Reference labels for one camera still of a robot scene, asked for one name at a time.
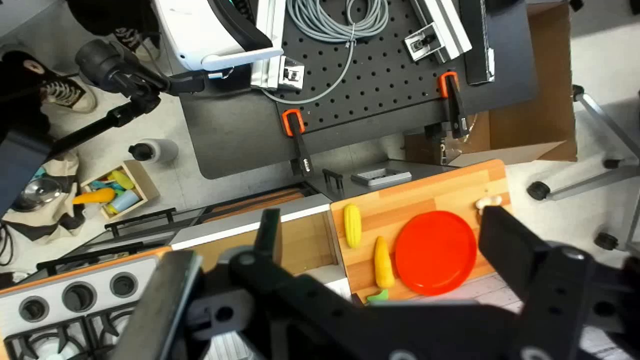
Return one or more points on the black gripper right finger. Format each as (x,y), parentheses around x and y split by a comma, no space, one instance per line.
(508,245)

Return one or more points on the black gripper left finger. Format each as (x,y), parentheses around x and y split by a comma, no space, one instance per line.
(268,234)

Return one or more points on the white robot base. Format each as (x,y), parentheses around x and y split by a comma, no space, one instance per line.
(217,34)

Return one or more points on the small white plush toy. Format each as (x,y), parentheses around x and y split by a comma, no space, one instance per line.
(489,200)

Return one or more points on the wooden counter top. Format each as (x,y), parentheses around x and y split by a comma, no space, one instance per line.
(384,213)

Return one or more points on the red round plate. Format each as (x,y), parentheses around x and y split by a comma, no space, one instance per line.
(434,252)

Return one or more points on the yellow corn plush toy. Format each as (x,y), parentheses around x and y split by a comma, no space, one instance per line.
(352,224)

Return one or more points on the toy stove top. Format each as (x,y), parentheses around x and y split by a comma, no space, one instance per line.
(76,314)

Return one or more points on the white sink basin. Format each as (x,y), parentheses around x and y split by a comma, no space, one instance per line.
(308,240)

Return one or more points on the cardboard box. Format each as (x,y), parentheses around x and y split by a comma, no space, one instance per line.
(527,113)

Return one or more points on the orange black clamp left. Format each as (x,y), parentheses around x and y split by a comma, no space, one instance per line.
(295,128)

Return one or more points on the orange black clamp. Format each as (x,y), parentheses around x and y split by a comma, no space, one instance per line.
(295,128)
(451,96)

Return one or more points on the orange black clamp right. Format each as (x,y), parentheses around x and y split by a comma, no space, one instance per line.
(451,96)

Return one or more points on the black perforated board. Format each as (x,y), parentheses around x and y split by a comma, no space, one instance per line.
(356,61)

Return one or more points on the black camera tripod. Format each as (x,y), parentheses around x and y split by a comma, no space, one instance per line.
(116,72)

